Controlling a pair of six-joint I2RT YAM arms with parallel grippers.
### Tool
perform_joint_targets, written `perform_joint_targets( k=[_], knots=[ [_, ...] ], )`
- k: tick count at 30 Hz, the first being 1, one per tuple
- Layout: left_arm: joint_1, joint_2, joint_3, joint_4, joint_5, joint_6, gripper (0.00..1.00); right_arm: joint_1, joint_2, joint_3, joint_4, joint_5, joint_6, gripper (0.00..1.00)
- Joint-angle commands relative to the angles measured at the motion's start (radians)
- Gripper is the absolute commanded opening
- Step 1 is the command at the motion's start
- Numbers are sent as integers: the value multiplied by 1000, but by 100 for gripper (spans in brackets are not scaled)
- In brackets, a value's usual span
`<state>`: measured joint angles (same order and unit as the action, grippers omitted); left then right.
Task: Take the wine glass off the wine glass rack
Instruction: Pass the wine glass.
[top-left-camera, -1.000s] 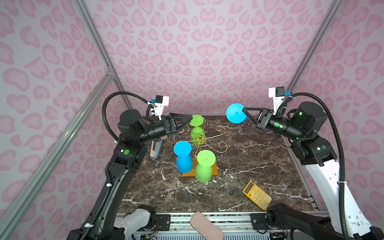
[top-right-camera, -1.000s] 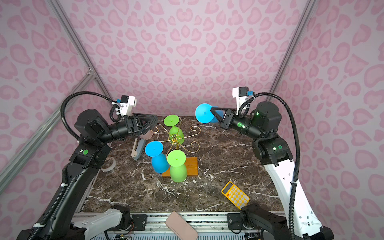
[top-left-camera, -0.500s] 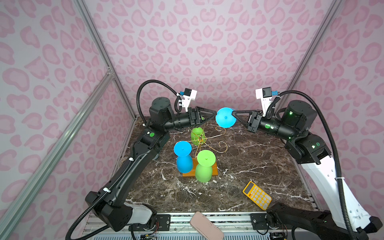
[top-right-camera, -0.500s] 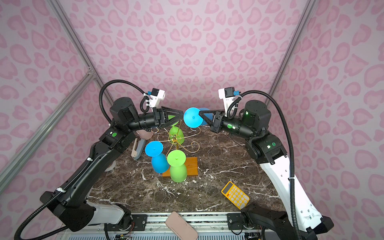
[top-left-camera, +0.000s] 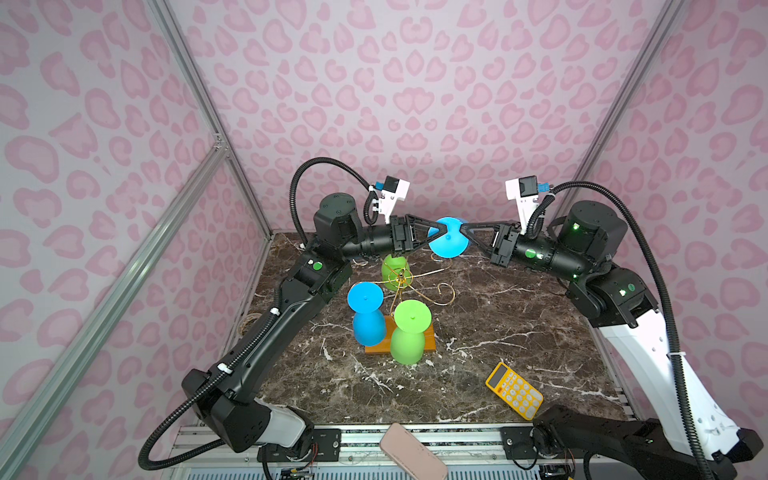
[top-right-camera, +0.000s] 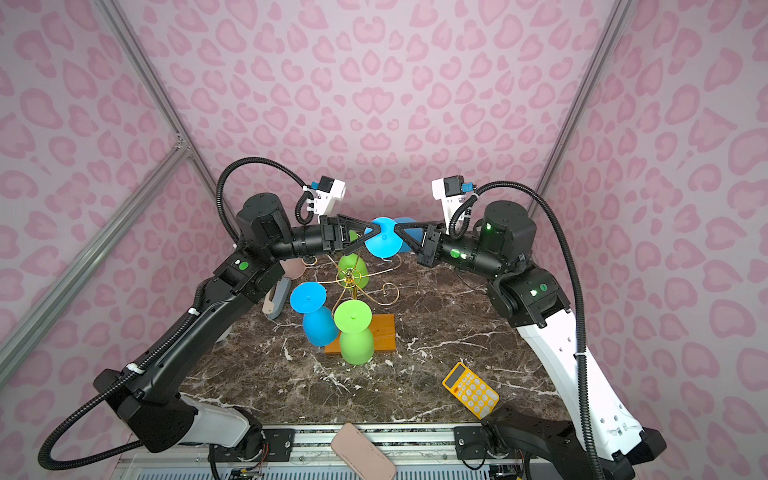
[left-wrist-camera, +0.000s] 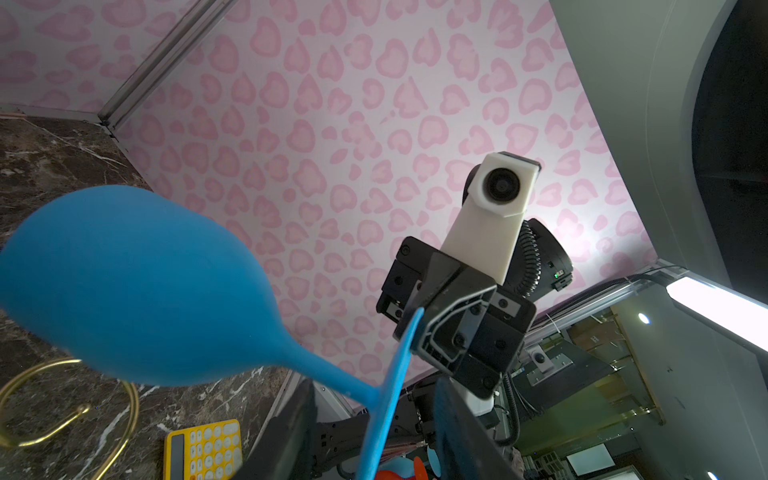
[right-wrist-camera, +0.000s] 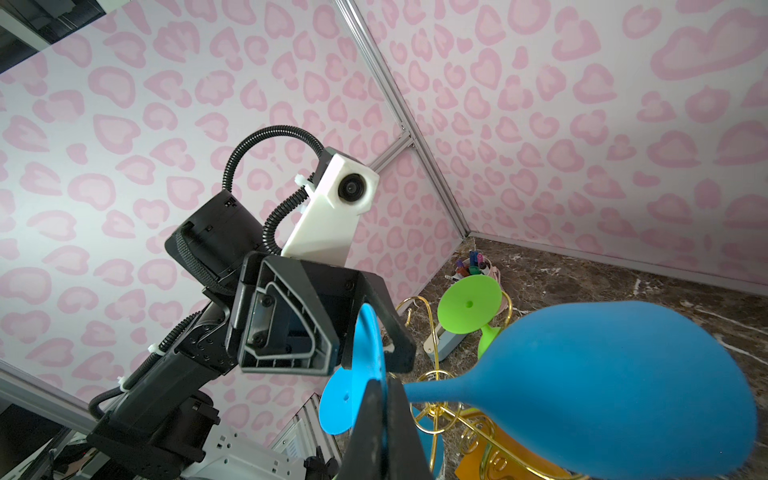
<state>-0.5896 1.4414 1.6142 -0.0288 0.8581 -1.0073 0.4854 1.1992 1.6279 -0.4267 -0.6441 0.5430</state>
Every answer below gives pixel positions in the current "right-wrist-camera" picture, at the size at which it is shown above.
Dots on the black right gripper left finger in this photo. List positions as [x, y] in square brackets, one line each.
[364, 458]

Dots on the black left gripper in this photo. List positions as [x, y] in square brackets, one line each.
[297, 317]

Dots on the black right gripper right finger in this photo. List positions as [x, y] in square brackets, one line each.
[405, 458]

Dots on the blue glass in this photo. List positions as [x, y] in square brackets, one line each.
[615, 390]

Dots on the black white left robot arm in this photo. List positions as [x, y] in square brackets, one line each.
[156, 423]

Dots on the orange wooden rack base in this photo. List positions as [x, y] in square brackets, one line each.
[480, 460]

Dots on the white grey stapler tool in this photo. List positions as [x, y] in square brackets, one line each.
[446, 344]

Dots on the green glass at back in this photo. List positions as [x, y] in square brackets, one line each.
[470, 305]

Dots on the pink pen holder cup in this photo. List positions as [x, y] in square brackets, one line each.
[475, 264]

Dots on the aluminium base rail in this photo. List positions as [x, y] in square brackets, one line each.
[301, 451]

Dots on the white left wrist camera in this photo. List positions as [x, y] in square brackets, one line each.
[342, 191]

